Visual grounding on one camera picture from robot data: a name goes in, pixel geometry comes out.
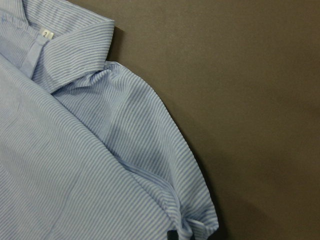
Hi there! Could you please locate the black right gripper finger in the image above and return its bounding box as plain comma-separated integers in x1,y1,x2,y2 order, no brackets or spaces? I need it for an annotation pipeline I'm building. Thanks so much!
167,231,179,240

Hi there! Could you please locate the light blue striped shirt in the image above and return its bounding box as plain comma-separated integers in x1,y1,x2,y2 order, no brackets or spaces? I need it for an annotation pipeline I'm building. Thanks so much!
0,0,219,240

